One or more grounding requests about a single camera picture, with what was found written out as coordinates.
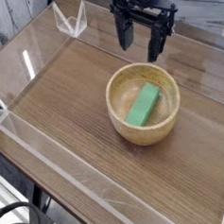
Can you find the black table leg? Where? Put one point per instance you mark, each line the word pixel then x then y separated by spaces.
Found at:
pixel 37 196

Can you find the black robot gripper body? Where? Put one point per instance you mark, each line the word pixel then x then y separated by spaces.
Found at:
pixel 145 12

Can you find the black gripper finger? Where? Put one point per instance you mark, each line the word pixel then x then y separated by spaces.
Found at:
pixel 124 34
pixel 156 42

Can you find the green rectangular block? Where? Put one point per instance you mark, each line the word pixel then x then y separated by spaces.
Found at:
pixel 144 103

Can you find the clear acrylic corner bracket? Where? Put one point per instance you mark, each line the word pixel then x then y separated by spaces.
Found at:
pixel 71 26

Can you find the brown wooden bowl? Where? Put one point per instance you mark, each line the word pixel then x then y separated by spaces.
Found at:
pixel 122 89

